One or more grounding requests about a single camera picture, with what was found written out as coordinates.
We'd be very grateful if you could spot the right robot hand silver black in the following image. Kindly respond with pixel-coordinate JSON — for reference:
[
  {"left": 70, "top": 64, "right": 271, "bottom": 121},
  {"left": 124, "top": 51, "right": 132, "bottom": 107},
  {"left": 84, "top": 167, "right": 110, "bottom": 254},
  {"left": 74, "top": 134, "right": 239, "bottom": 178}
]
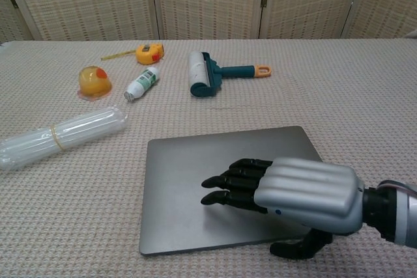
[{"left": 201, "top": 156, "right": 366, "bottom": 259}]

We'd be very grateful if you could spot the grey laptop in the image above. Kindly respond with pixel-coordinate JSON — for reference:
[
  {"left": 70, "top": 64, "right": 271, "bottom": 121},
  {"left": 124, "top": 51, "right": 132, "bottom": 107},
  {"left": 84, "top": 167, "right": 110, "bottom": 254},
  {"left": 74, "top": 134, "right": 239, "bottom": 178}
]
[{"left": 139, "top": 125, "right": 323, "bottom": 257}]

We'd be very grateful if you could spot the woven bamboo screen panel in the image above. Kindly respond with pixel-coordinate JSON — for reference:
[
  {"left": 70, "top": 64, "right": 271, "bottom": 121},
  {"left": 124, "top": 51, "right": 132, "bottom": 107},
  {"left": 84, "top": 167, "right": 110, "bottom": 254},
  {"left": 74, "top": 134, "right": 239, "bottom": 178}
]
[
  {"left": 340, "top": 0, "right": 417, "bottom": 40},
  {"left": 0, "top": 0, "right": 162, "bottom": 42},
  {"left": 0, "top": 0, "right": 42, "bottom": 43},
  {"left": 149, "top": 0, "right": 268, "bottom": 40},
  {"left": 259, "top": 0, "right": 371, "bottom": 40}
]

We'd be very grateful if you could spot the white green plastic bottle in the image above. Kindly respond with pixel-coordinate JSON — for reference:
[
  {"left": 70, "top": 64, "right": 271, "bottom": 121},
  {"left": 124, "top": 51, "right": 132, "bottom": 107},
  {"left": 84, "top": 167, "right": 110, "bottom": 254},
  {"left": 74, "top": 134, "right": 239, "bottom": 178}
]
[{"left": 123, "top": 66, "right": 160, "bottom": 103}]

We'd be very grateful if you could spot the orange tape measure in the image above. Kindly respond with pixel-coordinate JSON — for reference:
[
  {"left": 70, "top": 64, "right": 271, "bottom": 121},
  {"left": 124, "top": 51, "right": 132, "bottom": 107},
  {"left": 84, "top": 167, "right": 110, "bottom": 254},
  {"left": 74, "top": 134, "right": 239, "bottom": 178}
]
[{"left": 100, "top": 43, "right": 165, "bottom": 65}]

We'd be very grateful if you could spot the yellow jelly cup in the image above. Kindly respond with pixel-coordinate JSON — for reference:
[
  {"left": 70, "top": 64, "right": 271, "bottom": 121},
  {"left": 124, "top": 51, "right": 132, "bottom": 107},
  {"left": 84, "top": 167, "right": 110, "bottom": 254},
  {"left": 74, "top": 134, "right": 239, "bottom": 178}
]
[{"left": 77, "top": 66, "right": 114, "bottom": 101}]

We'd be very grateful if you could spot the bundle of clear glue sticks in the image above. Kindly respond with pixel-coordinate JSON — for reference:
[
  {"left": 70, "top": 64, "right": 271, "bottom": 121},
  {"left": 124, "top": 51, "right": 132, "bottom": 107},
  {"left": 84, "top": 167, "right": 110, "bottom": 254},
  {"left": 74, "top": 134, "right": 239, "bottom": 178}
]
[{"left": 0, "top": 104, "right": 128, "bottom": 171}]

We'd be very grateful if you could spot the teal lint roller orange handle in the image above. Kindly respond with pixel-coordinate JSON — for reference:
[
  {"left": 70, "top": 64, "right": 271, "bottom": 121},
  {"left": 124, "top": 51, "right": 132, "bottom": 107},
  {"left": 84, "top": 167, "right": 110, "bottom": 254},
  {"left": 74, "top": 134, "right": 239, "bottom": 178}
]
[{"left": 188, "top": 50, "right": 272, "bottom": 99}]

